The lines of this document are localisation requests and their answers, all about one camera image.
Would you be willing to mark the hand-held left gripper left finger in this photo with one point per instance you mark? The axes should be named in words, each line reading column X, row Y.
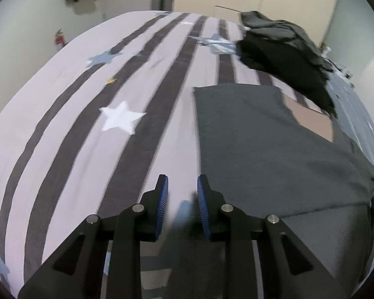
column 162, row 205

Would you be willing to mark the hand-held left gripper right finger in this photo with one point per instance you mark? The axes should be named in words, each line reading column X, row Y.
column 203, row 205

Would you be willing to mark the grey shirt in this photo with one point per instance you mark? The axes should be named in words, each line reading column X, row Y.
column 261, row 155

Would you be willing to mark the striped patchwork bed cover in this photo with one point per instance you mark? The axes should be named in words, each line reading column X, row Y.
column 81, row 149

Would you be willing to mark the beige board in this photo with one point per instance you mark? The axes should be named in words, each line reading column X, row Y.
column 314, row 121

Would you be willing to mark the black garment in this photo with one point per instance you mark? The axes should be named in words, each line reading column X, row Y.
column 283, row 62

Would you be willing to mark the crumpled grey garment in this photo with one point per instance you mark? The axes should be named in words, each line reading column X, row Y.
column 277, row 26

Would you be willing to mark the red fire extinguisher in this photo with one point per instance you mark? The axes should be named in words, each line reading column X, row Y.
column 60, row 40

